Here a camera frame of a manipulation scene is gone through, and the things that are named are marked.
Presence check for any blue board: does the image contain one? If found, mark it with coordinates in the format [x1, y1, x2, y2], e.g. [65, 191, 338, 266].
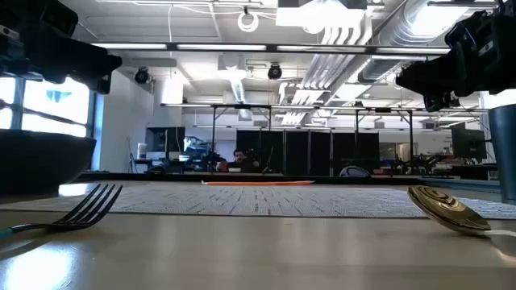
[418, 176, 501, 194]

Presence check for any dark round bowl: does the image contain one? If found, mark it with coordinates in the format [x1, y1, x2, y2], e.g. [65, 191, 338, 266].
[0, 128, 98, 197]

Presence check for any silver ventilation duct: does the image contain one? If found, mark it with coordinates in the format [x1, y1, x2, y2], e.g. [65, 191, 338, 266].
[356, 0, 468, 84]

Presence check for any black computer monitor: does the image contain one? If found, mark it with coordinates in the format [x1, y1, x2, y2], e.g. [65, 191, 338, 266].
[450, 126, 488, 163]
[145, 126, 186, 154]

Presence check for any white and blue ball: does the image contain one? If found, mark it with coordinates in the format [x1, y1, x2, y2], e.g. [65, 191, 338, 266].
[339, 165, 372, 179]

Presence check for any dark blue tall cup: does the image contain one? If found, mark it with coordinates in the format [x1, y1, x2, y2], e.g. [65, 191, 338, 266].
[487, 103, 516, 205]

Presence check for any grey woven placemat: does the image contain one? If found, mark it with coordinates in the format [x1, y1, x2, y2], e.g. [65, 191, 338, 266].
[0, 183, 516, 221]

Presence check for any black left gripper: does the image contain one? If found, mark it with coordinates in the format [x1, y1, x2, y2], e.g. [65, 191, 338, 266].
[0, 0, 123, 95]

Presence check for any large window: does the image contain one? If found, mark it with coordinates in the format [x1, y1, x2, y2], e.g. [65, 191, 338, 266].
[0, 75, 98, 139]

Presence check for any white coiled cable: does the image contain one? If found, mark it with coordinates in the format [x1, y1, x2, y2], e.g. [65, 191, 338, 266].
[236, 10, 260, 34]

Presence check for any person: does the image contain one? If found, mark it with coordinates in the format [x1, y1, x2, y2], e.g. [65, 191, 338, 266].
[224, 148, 261, 174]

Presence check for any shiny metal spoon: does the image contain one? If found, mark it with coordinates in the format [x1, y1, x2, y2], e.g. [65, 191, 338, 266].
[407, 184, 516, 238]

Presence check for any orange flat strip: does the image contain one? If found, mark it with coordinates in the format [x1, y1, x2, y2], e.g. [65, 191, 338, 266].
[201, 180, 316, 187]

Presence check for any long overhead light bar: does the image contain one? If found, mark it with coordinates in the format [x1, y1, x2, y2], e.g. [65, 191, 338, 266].
[90, 41, 452, 56]

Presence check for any black metal frame stand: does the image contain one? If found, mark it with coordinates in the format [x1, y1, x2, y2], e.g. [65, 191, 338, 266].
[354, 106, 414, 175]
[210, 103, 273, 174]

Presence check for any fork with teal handle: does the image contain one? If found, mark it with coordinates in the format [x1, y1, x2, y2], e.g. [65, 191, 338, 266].
[0, 183, 123, 239]

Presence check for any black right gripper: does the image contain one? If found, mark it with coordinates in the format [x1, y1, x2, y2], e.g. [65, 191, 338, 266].
[395, 0, 516, 113]

